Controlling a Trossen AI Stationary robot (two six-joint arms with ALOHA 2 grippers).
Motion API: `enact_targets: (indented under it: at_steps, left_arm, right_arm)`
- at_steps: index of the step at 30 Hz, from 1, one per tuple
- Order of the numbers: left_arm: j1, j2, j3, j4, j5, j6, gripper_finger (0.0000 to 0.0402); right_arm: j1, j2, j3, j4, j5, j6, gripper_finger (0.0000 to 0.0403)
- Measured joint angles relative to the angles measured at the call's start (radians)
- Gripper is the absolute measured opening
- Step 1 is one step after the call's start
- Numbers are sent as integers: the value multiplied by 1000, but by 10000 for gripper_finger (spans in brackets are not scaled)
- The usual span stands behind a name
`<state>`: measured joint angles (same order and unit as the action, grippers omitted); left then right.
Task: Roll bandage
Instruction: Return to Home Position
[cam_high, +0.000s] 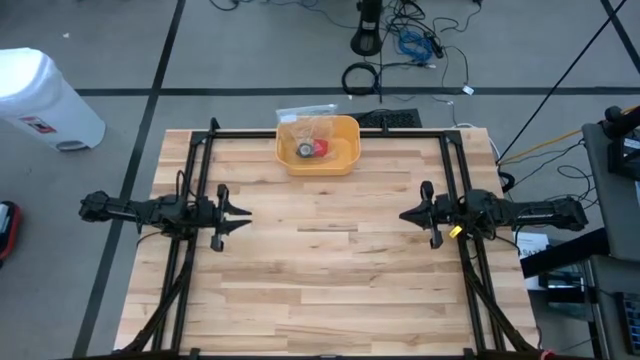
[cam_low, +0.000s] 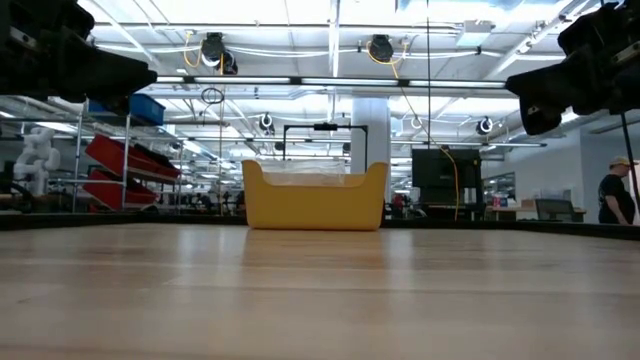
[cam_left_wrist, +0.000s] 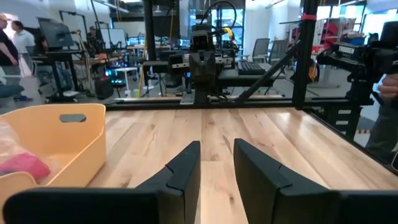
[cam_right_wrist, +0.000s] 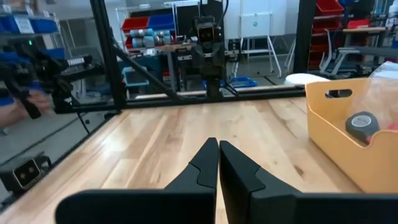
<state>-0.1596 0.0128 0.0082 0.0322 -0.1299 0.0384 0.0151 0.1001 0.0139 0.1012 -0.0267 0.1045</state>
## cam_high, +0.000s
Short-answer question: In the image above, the yellow plastic bin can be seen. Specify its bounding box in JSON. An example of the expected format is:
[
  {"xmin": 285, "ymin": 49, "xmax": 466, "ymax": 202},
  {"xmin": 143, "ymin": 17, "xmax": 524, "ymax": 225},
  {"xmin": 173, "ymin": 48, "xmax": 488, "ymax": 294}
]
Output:
[{"xmin": 274, "ymin": 114, "xmax": 362, "ymax": 178}]

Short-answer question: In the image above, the clear plastic zip bag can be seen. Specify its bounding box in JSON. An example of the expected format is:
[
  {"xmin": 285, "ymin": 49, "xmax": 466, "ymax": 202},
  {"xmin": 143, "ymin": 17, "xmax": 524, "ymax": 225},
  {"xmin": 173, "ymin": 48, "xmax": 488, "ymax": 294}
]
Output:
[{"xmin": 275, "ymin": 103, "xmax": 341, "ymax": 164}]

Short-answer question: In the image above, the white paper sheet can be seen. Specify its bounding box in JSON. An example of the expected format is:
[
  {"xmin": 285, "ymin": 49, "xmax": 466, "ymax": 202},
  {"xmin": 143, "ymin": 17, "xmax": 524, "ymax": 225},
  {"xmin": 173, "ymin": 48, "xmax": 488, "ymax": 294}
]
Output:
[{"xmin": 514, "ymin": 231, "xmax": 551, "ymax": 291}]

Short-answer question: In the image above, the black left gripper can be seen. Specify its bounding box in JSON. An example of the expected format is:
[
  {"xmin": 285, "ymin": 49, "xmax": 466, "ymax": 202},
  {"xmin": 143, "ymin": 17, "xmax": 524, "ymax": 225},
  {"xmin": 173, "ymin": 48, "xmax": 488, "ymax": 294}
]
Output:
[{"xmin": 197, "ymin": 182, "xmax": 253, "ymax": 253}]

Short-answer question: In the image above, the black equipment box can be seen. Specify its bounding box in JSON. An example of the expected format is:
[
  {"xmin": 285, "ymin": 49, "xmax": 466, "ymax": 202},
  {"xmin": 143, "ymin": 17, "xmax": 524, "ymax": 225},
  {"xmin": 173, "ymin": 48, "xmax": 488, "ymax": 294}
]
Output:
[{"xmin": 344, "ymin": 108, "xmax": 423, "ymax": 129}]

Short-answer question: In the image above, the black coiled cable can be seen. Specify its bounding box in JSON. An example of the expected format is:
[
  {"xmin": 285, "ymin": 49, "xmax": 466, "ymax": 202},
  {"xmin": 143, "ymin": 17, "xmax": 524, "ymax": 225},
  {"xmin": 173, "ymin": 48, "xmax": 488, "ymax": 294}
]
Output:
[{"xmin": 341, "ymin": 61, "xmax": 381, "ymax": 97}]

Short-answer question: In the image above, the red and black object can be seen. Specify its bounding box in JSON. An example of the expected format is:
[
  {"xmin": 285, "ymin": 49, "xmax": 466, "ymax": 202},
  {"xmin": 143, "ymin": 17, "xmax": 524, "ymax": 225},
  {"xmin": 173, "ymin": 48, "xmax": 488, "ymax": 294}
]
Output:
[{"xmin": 0, "ymin": 200, "xmax": 22, "ymax": 264}]

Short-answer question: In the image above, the grey cart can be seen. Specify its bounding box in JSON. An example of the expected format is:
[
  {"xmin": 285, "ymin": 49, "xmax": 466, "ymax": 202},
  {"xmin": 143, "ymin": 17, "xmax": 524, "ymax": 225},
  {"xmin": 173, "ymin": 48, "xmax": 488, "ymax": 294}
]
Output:
[{"xmin": 582, "ymin": 122, "xmax": 640, "ymax": 264}]

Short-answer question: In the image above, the yellow cable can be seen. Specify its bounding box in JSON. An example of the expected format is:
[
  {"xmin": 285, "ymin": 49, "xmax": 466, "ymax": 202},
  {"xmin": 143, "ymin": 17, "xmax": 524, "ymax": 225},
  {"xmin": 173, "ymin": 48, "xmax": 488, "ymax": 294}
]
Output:
[{"xmin": 497, "ymin": 104, "xmax": 640, "ymax": 166}]

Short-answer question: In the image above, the blue coiled cable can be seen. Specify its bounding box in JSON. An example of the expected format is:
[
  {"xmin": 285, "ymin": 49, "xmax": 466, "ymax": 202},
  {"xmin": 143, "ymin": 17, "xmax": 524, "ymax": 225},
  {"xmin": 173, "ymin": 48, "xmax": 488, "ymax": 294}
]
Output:
[{"xmin": 397, "ymin": 30, "xmax": 434, "ymax": 64}]

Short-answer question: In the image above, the thin black vertical pole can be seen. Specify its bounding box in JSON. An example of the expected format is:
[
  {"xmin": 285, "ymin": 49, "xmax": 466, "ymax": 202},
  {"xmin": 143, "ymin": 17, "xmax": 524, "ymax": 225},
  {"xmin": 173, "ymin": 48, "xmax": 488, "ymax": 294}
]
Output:
[{"xmin": 378, "ymin": 0, "xmax": 385, "ymax": 104}]

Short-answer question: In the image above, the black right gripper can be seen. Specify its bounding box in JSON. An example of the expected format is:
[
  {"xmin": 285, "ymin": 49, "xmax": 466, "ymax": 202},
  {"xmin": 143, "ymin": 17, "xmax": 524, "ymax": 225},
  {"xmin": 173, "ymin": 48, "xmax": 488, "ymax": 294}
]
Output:
[{"xmin": 398, "ymin": 179, "xmax": 469, "ymax": 250}]

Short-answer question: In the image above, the black stand base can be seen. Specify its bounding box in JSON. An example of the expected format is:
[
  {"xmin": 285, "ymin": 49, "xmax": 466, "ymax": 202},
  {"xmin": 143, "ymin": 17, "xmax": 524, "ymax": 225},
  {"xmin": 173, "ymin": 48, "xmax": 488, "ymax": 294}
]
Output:
[{"xmin": 349, "ymin": 0, "xmax": 384, "ymax": 57}]

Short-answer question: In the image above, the black slanted pole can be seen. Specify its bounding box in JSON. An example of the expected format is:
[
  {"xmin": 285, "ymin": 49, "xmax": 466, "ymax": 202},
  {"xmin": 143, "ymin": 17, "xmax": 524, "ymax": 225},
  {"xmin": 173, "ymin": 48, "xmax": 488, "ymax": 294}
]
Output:
[{"xmin": 497, "ymin": 0, "xmax": 629, "ymax": 164}]

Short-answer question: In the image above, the black keypad device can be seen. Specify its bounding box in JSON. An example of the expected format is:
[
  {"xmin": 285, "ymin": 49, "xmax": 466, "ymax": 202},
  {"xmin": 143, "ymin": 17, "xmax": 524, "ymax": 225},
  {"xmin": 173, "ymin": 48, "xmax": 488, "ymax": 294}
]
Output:
[{"xmin": 614, "ymin": 292, "xmax": 640, "ymax": 356}]

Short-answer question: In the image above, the white trash can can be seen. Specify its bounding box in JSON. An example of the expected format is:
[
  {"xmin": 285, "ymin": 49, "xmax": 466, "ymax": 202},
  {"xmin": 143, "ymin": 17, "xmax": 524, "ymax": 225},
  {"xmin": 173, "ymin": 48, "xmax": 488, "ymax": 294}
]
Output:
[{"xmin": 0, "ymin": 47, "xmax": 107, "ymax": 152}]

